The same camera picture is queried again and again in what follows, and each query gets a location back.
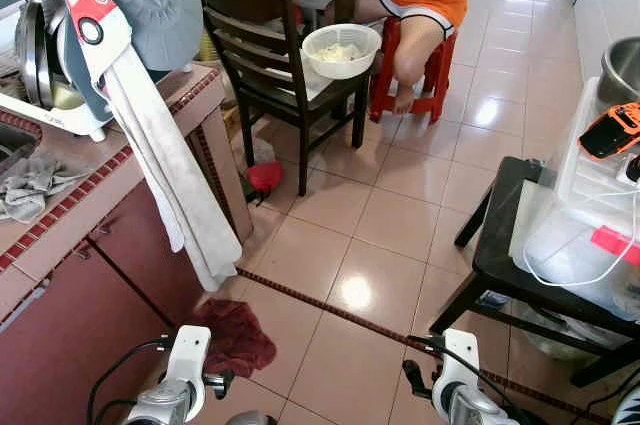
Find maroon kitchen counter cabinet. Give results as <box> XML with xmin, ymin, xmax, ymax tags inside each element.
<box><xmin>0</xmin><ymin>65</ymin><xmax>251</xmax><ymax>425</ymax></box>

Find dark red floor rag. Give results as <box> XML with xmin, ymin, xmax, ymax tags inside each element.
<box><xmin>185</xmin><ymin>298</ymin><xmax>278</xmax><ymax>378</ymax></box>

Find black low table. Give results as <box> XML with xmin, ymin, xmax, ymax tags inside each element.
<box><xmin>430</xmin><ymin>155</ymin><xmax>640</xmax><ymax>388</ymax></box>

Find white fan grille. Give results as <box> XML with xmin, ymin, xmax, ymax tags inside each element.
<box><xmin>610</xmin><ymin>385</ymin><xmax>640</xmax><ymax>425</ymax></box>

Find clear plastic storage box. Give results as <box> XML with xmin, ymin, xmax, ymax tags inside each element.
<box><xmin>508</xmin><ymin>75</ymin><xmax>640</xmax><ymax>321</ymax></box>

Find small red round object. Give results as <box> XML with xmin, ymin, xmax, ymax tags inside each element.
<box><xmin>245</xmin><ymin>159</ymin><xmax>285</xmax><ymax>198</ymax></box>

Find long white towel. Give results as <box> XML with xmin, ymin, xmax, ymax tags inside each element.
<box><xmin>102</xmin><ymin>45</ymin><xmax>246</xmax><ymax>293</ymax></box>

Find pink label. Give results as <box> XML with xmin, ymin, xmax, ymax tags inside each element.
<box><xmin>590</xmin><ymin>227</ymin><xmax>640</xmax><ymax>268</ymax></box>

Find crumpled grey rag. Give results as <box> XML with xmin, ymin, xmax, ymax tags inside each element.
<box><xmin>0</xmin><ymin>155</ymin><xmax>98</xmax><ymax>225</ymax></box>

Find white dish rack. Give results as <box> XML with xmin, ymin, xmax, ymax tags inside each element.
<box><xmin>0</xmin><ymin>0</ymin><xmax>113</xmax><ymax>143</ymax></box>

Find red plastic stool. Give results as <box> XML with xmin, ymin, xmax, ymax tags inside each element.
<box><xmin>370</xmin><ymin>15</ymin><xmax>458</xmax><ymax>126</ymax></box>

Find orange and black device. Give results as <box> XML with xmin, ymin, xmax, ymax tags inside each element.
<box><xmin>578</xmin><ymin>102</ymin><xmax>640</xmax><ymax>162</ymax></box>

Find white bowl with food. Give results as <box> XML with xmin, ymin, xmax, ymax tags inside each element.
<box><xmin>302</xmin><ymin>23</ymin><xmax>383</xmax><ymax>81</ymax></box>

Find stainless steel pot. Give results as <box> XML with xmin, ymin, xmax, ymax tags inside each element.
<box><xmin>598</xmin><ymin>37</ymin><xmax>640</xmax><ymax>106</ymax></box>

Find steel pan lids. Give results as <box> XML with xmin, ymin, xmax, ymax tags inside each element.
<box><xmin>14</xmin><ymin>0</ymin><xmax>76</xmax><ymax>111</ymax></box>

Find grey oven mitt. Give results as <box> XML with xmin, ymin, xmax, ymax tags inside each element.
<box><xmin>75</xmin><ymin>0</ymin><xmax>206</xmax><ymax>76</ymax></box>

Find white cloth with red print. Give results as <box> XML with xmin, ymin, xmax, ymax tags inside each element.
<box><xmin>45</xmin><ymin>0</ymin><xmax>133</xmax><ymax>86</ymax></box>

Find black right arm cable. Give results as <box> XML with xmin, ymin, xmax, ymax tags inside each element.
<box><xmin>405</xmin><ymin>335</ymin><xmax>531</xmax><ymax>425</ymax></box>

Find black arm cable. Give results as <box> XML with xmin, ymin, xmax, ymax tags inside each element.
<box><xmin>88</xmin><ymin>340</ymin><xmax>171</xmax><ymax>425</ymax></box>
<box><xmin>405</xmin><ymin>335</ymin><xmax>531</xmax><ymax>425</ymax></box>

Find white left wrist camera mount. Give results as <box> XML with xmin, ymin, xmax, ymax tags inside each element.
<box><xmin>165</xmin><ymin>325</ymin><xmax>213</xmax><ymax>396</ymax></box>

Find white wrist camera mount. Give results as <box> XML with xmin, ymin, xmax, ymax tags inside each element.
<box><xmin>165</xmin><ymin>325</ymin><xmax>213</xmax><ymax>396</ymax></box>
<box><xmin>437</xmin><ymin>329</ymin><xmax>481</xmax><ymax>391</ymax></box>

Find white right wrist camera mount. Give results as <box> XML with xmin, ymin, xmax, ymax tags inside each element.
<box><xmin>437</xmin><ymin>329</ymin><xmax>481</xmax><ymax>391</ymax></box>

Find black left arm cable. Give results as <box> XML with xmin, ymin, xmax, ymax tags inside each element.
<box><xmin>88</xmin><ymin>340</ymin><xmax>171</xmax><ymax>425</ymax></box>

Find thin white cable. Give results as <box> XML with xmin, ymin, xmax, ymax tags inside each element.
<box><xmin>520</xmin><ymin>185</ymin><xmax>640</xmax><ymax>288</ymax></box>

